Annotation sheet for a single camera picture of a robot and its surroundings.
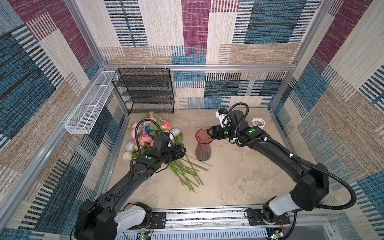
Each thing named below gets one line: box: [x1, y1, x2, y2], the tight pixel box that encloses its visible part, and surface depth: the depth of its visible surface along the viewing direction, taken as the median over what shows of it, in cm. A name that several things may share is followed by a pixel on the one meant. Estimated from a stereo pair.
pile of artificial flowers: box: [123, 112, 213, 193], surface depth 90 cm
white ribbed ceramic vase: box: [252, 117, 266, 130], surface depth 86 cm
